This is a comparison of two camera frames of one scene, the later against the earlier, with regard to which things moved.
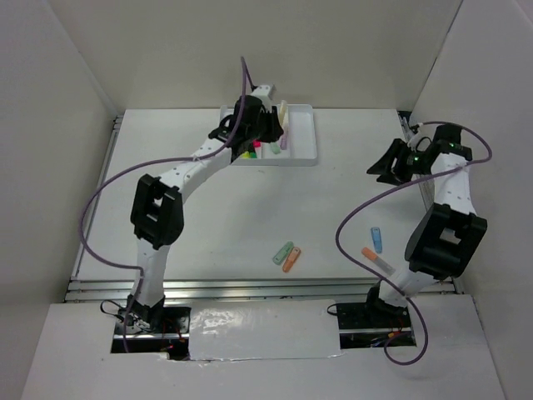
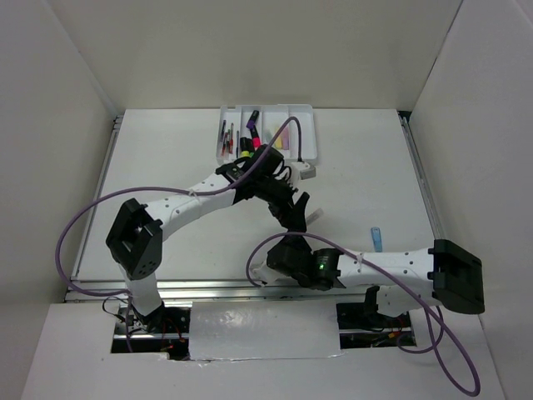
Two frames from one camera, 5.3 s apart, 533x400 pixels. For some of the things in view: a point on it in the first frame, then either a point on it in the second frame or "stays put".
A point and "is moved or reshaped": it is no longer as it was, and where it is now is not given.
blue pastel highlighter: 376,237 stays put
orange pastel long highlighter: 386,267 is moved or reshaped
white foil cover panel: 249,329 stays put
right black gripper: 396,175 → 296,241
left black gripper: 276,128 → 284,213
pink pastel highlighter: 283,141 stays put
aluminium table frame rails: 214,290 stays put
